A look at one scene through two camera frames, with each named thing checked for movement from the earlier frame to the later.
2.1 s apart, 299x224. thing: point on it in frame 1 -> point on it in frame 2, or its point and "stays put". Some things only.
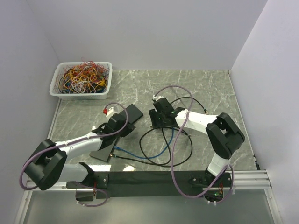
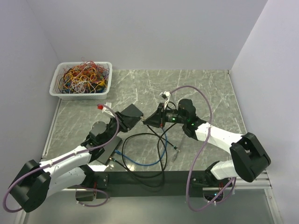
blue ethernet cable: x=116 y=148 -> x=128 y=158
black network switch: x=133 y=114 stays put
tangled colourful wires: x=86 y=77 stays put
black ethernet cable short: x=206 y=112 -> x=162 y=138
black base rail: x=145 y=184 stays put
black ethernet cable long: x=156 y=164 -> x=126 y=166
